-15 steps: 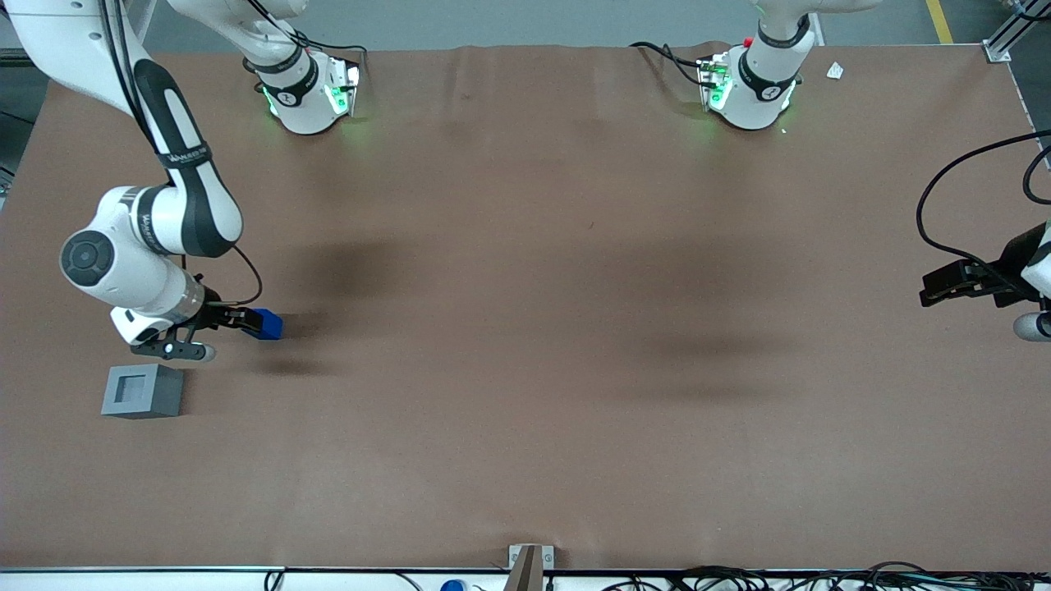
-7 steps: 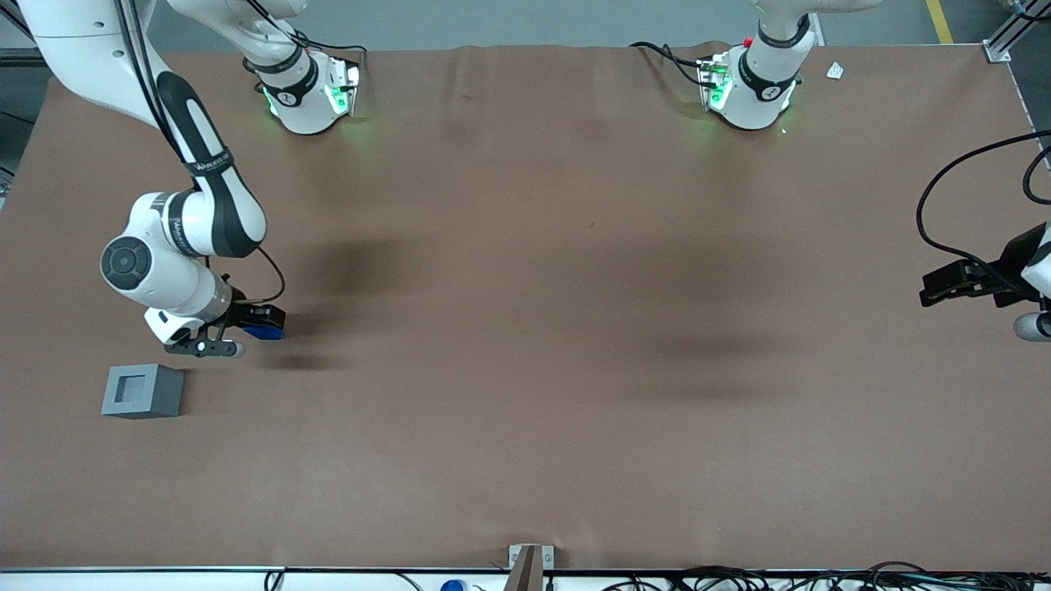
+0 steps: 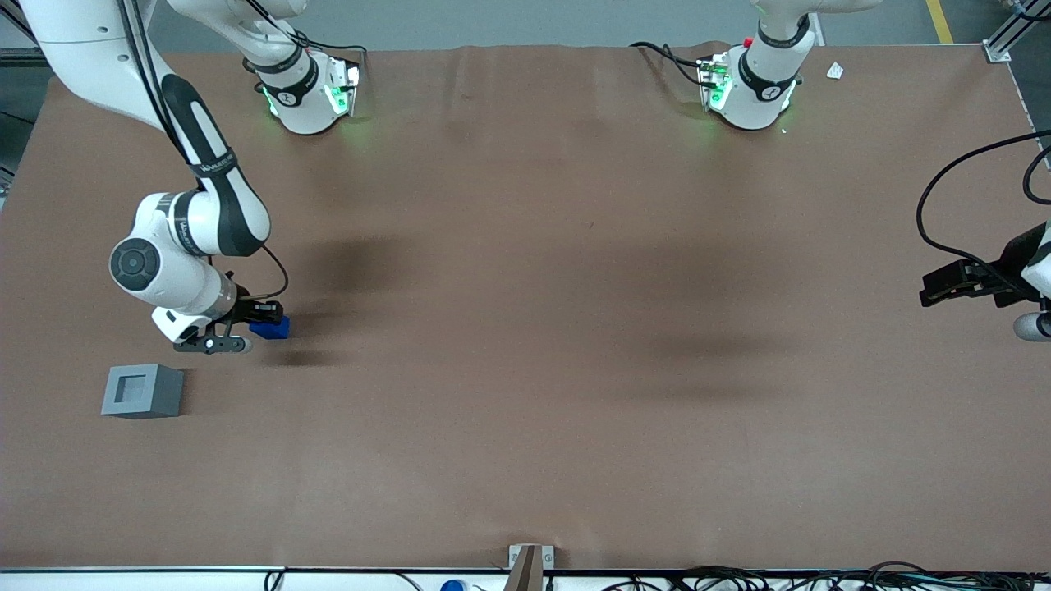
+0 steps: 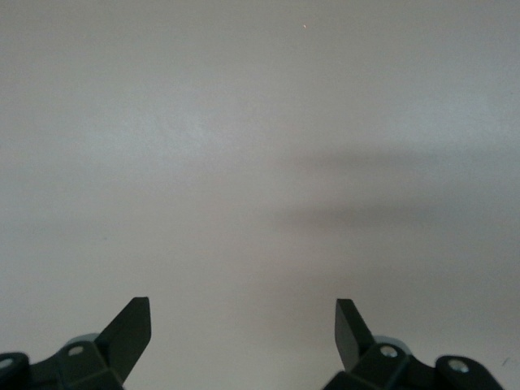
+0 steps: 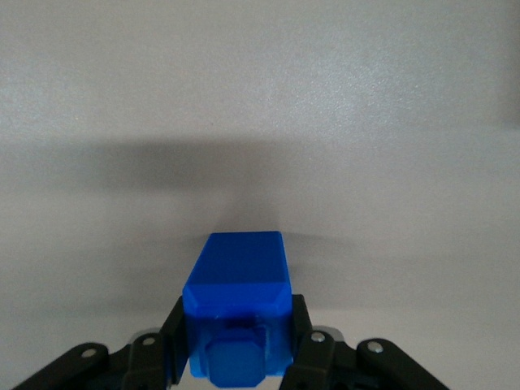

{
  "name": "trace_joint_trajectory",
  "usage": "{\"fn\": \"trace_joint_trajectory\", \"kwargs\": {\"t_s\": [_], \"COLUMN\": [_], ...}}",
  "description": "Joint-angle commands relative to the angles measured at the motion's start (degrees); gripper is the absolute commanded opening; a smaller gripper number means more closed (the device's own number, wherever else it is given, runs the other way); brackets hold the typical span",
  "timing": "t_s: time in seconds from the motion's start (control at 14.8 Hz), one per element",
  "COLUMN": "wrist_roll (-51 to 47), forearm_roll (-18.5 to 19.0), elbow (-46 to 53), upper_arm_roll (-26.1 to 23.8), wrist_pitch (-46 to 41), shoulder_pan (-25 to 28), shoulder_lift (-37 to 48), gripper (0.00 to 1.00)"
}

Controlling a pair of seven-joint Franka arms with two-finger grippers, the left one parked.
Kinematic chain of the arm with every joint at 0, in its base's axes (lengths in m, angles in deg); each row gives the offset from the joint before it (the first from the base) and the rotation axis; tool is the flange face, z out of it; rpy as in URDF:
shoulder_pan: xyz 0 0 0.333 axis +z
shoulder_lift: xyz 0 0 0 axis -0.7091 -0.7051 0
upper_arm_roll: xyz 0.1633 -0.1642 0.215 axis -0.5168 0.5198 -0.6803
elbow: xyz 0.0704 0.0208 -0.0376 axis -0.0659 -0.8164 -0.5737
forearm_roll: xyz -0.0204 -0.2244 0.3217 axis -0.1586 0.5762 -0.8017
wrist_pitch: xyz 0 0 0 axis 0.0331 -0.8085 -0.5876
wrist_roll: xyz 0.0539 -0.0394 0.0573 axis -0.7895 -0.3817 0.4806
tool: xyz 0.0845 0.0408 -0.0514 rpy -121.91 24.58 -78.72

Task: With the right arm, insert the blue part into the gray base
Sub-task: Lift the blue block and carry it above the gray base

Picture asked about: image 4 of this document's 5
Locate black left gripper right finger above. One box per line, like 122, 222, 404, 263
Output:
323, 298, 507, 390

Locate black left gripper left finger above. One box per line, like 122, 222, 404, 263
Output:
0, 297, 153, 390

